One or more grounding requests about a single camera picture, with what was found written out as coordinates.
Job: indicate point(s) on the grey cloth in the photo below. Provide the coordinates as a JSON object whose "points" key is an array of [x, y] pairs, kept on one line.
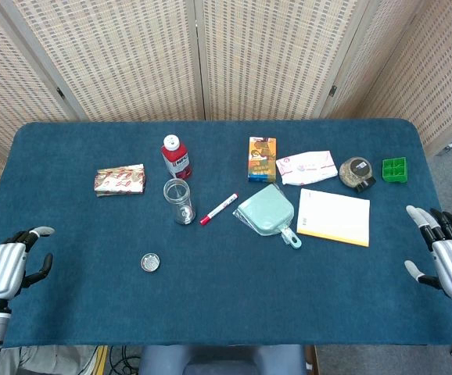
{"points": [[46, 361]]}

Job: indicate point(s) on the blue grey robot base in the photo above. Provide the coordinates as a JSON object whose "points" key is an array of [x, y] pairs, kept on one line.
{"points": [[218, 359]]}

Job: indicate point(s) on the pink white wipes pack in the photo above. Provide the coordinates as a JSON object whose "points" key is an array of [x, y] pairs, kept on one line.
{"points": [[308, 168]]}

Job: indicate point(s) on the orange blue carton box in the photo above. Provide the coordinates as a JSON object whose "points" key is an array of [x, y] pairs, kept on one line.
{"points": [[262, 160]]}

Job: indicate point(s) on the mint green dustpan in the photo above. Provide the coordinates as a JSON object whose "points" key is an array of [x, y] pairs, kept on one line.
{"points": [[265, 213]]}

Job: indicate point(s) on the woven bamboo screen panel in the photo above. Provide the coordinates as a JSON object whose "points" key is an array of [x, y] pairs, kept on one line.
{"points": [[269, 58], [15, 78], [425, 58], [124, 58]]}

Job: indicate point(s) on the red white marker pen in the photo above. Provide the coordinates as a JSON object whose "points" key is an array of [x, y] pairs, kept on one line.
{"points": [[218, 209]]}

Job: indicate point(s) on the foil snack package red print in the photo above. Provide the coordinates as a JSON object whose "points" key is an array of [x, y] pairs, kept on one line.
{"points": [[118, 180]]}

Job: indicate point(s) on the glass jar with seeds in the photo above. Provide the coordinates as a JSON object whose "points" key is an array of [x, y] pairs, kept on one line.
{"points": [[353, 172]]}

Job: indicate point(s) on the red juice bottle white cap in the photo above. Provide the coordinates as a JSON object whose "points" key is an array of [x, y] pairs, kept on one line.
{"points": [[176, 160]]}

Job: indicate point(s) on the green plastic grid tray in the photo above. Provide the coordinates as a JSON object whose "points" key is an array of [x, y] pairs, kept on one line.
{"points": [[395, 170]]}

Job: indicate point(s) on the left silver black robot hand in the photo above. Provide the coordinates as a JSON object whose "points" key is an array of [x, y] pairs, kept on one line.
{"points": [[1, 269]]}

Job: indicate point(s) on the clear glass jar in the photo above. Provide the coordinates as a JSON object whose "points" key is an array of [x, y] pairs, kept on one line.
{"points": [[187, 216]]}

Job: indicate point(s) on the blue felt tablecloth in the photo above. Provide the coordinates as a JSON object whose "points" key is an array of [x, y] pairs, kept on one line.
{"points": [[249, 293]]}

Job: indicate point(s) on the black screen hinge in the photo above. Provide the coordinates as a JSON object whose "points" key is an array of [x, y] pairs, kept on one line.
{"points": [[332, 90], [59, 93]]}

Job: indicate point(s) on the yellow strip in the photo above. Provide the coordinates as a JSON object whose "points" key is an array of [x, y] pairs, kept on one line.
{"points": [[101, 361]]}

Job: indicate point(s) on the white yellow notepad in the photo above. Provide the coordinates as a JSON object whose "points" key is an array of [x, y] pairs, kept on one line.
{"points": [[333, 216]]}

